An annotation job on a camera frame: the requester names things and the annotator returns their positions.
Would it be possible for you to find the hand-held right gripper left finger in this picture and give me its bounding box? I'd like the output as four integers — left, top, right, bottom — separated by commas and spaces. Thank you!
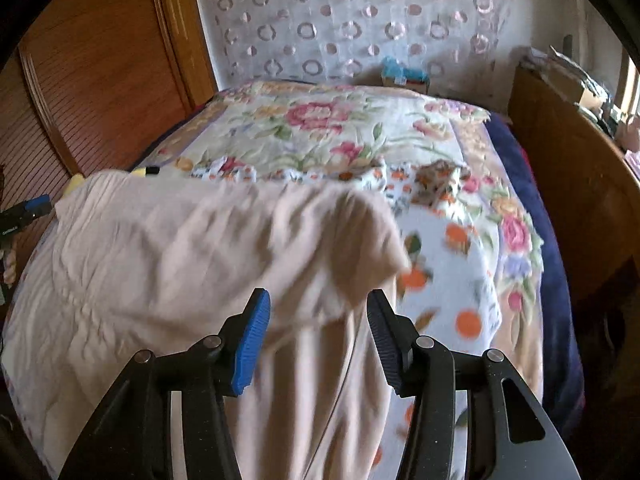
57, 287, 273, 480

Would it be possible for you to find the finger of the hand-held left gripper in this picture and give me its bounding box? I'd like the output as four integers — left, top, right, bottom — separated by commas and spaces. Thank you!
22, 194, 52, 217

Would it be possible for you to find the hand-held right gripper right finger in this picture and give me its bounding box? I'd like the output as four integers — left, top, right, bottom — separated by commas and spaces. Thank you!
366, 289, 583, 480

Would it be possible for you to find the beige printed t-shirt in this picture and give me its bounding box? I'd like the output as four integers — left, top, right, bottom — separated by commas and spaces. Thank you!
0, 170, 413, 480

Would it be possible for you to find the person's left hand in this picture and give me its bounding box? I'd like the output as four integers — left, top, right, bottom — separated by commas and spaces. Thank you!
2, 245, 20, 285

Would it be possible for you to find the yellow cloth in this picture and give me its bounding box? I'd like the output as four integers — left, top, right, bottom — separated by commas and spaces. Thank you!
67, 165, 161, 194

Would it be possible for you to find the orange fruit print bedsheet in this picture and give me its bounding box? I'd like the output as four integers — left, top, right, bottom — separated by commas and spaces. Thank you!
190, 157, 503, 480

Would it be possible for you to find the wooden wardrobe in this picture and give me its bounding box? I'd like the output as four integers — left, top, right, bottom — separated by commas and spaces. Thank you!
0, 0, 221, 271

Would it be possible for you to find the dark blue blanket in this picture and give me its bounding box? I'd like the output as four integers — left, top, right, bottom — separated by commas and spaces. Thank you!
485, 115, 586, 436

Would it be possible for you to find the floral blanket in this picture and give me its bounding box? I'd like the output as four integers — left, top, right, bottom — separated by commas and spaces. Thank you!
135, 80, 546, 401

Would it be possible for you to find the wooden cabinet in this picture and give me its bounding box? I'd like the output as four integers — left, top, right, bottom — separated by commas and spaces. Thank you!
507, 60, 640, 311

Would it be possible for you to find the cardboard box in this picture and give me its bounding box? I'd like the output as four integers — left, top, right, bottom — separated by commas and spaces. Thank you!
575, 82, 608, 111

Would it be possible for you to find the pink figurine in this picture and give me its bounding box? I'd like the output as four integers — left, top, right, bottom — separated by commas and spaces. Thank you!
616, 116, 640, 153

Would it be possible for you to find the pile of papers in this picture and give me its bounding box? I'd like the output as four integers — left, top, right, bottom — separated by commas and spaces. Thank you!
520, 45, 601, 91

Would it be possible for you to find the circle pattern sheer curtain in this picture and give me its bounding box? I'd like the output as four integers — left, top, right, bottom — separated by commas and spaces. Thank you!
192, 0, 516, 93

